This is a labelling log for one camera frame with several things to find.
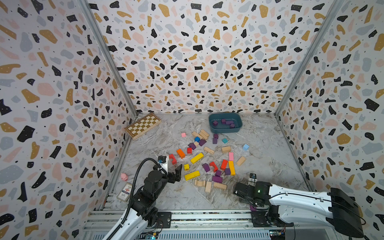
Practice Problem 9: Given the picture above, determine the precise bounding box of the teal storage bin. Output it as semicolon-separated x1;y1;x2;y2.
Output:
209;113;243;134

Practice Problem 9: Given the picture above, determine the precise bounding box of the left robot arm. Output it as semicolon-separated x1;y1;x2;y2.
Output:
104;156;183;240

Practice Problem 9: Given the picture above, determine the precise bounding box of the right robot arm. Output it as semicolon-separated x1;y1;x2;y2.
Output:
233;174;366;238

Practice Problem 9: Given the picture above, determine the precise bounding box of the red arch brick left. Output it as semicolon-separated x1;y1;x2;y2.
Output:
169;154;177;165

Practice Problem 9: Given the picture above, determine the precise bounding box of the red arch brick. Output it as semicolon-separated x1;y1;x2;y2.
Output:
209;162;218;173
169;154;177;165

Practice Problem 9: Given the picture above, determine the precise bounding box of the pink toy pig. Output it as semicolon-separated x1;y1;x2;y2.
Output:
121;173;129;182

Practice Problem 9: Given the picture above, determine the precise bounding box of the upright yellow brick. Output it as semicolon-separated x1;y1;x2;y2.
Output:
229;161;236;176

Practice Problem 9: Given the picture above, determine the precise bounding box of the playing card box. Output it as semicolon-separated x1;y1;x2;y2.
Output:
117;183;133;202

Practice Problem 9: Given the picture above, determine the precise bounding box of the natural wood flat brick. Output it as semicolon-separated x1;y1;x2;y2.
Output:
213;182;227;190

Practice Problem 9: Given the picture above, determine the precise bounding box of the natural wood brick right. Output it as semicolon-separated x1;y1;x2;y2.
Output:
236;156;246;167

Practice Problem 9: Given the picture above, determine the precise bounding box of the orange brick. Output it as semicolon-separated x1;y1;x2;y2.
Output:
177;149;186;159

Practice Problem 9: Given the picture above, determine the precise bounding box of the long yellow brick lower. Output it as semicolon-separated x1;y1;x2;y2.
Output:
185;171;200;181

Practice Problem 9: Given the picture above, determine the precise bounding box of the long yellow brick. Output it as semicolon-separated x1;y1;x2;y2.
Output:
185;171;200;181
191;153;204;164

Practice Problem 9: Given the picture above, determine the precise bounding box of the natural wood arch brick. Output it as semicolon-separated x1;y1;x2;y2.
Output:
194;180;206;187

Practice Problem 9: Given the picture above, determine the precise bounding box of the light blue cube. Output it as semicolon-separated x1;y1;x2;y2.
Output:
243;144;250;151

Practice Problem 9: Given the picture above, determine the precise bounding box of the long yellow brick upper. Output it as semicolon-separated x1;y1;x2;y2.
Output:
191;153;204;164

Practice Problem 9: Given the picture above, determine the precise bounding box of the red arch brick centre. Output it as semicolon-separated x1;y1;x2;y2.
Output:
209;162;218;173

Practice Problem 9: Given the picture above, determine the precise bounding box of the wooden chessboard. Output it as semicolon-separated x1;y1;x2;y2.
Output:
125;113;162;140

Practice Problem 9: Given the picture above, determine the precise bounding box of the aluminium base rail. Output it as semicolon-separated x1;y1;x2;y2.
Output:
80;208;338;240

